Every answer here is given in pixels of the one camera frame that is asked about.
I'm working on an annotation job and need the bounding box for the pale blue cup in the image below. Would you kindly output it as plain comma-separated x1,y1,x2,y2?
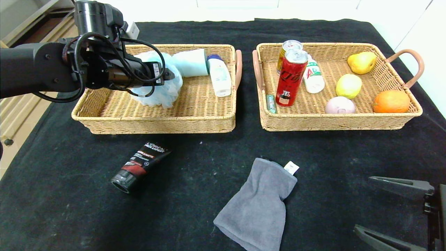
173,49,209,77

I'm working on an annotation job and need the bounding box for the blue mesh bath sponge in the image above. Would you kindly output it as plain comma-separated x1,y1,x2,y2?
131,51,183,108

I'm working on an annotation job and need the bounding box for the grey shelf unit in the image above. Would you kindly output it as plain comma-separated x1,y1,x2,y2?
0,0,79,46

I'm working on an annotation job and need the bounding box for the gold energy drink can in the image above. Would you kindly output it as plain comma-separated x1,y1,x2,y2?
277,40,303,74

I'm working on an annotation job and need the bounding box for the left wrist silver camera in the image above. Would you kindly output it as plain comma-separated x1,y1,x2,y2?
125,22,140,40

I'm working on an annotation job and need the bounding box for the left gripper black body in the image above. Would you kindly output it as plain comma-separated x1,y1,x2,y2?
125,61,164,86

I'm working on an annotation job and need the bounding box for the white lotion bottle blue cap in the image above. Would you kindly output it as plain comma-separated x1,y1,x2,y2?
207,54,232,98

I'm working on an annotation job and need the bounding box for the yellow lemon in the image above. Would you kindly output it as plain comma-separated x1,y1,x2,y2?
336,74,363,99

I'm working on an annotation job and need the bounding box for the orange fruit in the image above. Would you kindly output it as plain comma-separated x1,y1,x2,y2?
373,90,411,113

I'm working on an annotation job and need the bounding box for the woven wicker basket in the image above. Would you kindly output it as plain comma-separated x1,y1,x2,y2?
71,44,243,135
252,43,425,132

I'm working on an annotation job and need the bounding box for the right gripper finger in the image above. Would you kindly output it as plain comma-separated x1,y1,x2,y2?
368,176,435,213
353,224,428,251

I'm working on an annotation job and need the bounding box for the yellow pear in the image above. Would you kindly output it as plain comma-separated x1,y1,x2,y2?
347,52,377,75

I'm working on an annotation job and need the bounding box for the grey towel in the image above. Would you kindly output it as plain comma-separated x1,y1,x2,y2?
214,158,299,251

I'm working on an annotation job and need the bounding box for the black face wash tube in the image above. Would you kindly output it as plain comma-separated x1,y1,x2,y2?
111,142,172,194

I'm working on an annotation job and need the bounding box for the pink egg-shaped food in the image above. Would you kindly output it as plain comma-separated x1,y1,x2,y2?
325,97,356,114

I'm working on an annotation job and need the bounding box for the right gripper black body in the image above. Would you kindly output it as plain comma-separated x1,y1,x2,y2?
428,184,446,251

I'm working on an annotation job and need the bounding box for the black table cloth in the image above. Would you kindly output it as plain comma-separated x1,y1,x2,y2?
0,18,446,251

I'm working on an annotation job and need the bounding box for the black red braided cable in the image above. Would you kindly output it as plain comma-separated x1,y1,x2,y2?
62,37,77,63

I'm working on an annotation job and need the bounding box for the beige wooden rack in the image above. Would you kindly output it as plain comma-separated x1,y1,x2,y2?
0,40,47,147

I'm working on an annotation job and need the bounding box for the white AD milk bottle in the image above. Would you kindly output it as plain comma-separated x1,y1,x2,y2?
302,55,325,94

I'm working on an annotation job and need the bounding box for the red cola can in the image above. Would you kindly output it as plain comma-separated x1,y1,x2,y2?
275,49,309,107

